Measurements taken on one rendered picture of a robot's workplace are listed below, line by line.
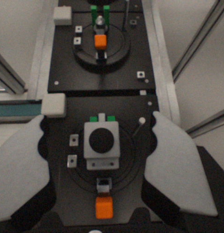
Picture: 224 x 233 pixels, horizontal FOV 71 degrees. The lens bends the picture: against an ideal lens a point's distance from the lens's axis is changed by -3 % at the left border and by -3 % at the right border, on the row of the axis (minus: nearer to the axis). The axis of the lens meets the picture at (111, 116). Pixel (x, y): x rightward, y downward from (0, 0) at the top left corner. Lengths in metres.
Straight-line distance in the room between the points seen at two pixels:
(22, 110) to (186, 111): 0.43
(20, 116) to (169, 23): 0.58
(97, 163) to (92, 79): 0.20
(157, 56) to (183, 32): 0.26
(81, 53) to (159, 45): 0.20
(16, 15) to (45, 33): 0.27
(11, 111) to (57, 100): 0.12
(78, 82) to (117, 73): 0.09
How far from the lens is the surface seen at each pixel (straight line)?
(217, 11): 0.35
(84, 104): 0.35
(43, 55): 0.46
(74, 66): 0.40
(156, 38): 0.49
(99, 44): 0.30
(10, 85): 0.38
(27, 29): 0.69
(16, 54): 0.63
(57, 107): 0.33
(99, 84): 0.36
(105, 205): 0.21
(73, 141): 0.29
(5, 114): 0.42
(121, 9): 0.53
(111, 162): 0.23
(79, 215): 0.32
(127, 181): 0.29
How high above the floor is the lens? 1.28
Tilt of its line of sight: 70 degrees down
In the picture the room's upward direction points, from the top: 5 degrees clockwise
